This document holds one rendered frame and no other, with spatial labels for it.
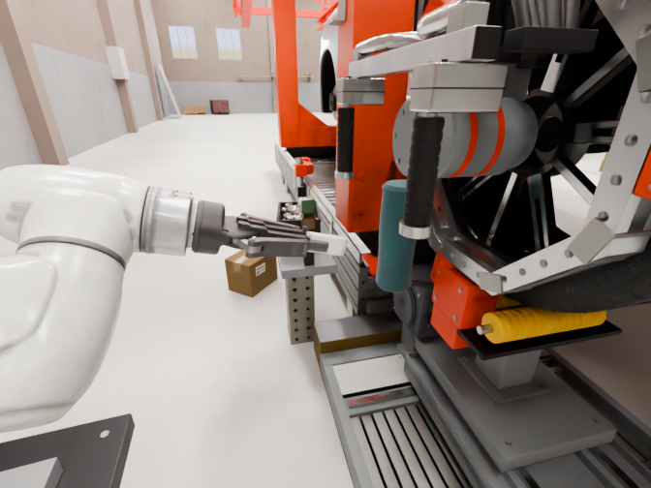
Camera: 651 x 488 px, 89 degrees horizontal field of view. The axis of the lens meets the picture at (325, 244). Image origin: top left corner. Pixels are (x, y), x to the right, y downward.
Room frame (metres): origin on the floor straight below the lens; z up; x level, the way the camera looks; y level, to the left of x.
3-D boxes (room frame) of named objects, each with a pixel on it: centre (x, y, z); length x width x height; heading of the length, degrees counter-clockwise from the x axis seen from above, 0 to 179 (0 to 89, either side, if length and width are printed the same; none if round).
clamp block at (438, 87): (0.42, -0.15, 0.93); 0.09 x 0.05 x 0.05; 103
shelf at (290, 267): (1.07, 0.10, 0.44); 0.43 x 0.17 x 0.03; 13
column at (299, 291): (1.10, 0.10, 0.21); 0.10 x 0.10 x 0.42; 13
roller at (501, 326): (0.54, -0.44, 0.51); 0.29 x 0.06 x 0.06; 103
